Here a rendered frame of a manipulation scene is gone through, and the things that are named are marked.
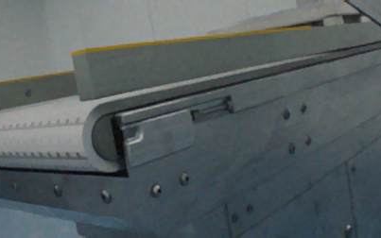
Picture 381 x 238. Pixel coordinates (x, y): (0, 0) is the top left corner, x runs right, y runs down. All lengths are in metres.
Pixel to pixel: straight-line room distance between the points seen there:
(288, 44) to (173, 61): 0.19
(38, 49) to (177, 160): 6.02
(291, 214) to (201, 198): 0.25
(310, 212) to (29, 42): 5.81
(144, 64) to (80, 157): 0.08
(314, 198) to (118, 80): 0.42
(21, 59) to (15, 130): 5.80
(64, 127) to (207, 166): 0.13
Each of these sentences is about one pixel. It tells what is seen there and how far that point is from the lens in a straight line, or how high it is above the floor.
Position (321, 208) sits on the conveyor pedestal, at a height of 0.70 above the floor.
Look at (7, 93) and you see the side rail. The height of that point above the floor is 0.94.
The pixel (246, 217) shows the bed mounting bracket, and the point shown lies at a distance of 0.51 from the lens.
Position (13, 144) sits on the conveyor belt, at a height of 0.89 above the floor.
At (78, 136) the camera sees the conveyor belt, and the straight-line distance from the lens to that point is 0.32.
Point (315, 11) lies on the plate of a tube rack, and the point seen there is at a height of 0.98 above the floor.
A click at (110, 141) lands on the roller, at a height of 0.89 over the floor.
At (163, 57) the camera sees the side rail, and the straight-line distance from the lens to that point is 0.35.
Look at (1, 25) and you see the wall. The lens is 6.15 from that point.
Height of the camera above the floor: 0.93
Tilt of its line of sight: 3 degrees down
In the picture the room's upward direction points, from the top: 10 degrees counter-clockwise
